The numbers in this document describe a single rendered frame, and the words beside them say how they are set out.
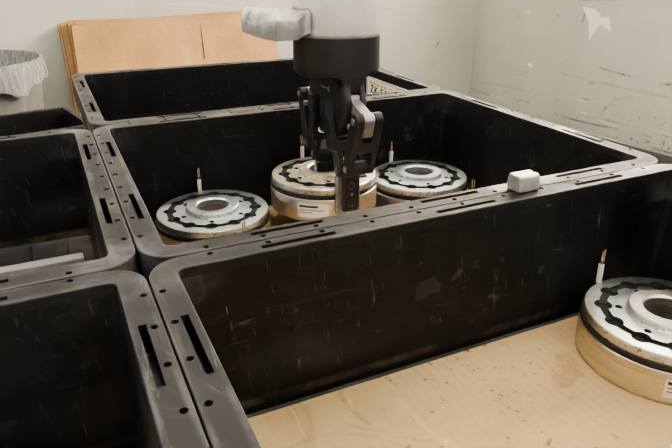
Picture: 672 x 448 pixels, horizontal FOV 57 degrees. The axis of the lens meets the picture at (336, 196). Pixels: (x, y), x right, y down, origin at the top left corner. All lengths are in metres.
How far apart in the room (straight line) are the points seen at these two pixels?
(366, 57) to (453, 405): 0.28
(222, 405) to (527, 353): 0.26
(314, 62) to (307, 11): 0.04
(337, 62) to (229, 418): 0.34
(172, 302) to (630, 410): 0.27
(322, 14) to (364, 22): 0.03
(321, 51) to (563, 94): 3.52
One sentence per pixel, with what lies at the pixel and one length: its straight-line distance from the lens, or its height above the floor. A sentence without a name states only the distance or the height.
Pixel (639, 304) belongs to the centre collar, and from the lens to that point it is 0.45.
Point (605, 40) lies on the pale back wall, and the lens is 3.80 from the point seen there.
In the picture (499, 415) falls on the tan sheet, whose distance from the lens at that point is 0.39.
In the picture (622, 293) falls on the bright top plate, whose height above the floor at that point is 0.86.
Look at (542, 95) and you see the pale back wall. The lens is 4.09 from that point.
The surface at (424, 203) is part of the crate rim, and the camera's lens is 0.40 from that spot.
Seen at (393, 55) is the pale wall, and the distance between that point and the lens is 4.02.
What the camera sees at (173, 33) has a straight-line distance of 3.18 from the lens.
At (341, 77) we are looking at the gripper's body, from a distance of 0.51.
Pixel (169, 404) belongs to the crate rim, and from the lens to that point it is 0.24.
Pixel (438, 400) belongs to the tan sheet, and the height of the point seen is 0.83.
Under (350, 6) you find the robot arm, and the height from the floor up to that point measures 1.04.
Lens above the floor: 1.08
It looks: 22 degrees down
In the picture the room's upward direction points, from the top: straight up
